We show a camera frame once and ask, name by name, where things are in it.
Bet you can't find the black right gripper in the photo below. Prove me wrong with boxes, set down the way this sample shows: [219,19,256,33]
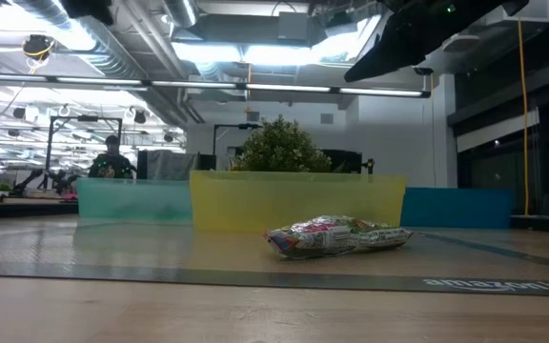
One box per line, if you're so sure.
[343,0,467,84]

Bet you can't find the red green chewy granola bar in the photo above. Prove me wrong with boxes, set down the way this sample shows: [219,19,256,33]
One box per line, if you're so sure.
[262,214,415,261]

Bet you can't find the LED light strip bar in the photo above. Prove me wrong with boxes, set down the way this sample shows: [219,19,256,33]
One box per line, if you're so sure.
[0,71,432,99]

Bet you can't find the black monitor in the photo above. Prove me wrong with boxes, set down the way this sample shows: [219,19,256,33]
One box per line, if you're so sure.
[321,149,364,173]

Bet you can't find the large white-flowered potted plant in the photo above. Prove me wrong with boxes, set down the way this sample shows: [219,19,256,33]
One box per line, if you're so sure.
[231,113,334,173]

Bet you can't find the blue plastic tray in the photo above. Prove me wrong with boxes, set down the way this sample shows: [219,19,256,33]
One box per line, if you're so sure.
[400,186,515,231]

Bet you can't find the yellow plastic tray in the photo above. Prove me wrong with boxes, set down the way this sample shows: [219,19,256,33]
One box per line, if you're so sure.
[189,170,407,234]

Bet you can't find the teal plastic tray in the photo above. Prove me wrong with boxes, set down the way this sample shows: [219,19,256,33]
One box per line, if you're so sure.
[76,177,193,223]

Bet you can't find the person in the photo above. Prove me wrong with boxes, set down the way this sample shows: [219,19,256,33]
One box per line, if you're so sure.
[87,134,136,180]

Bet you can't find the black-bordered silicone baking mat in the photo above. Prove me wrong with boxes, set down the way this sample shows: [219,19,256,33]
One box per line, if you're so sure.
[0,220,549,299]

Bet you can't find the black background robot arms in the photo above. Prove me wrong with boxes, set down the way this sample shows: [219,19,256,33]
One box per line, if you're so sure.
[10,166,81,197]

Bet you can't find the yellow extension cable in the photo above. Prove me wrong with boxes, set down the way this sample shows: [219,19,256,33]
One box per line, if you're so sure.
[516,18,531,216]

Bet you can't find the black aluminium rig frame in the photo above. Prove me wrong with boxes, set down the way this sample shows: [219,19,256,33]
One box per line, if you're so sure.
[510,213,549,235]

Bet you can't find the black ceiling cable reel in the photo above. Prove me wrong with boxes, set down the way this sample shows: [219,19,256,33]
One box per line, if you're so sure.
[20,33,57,62]

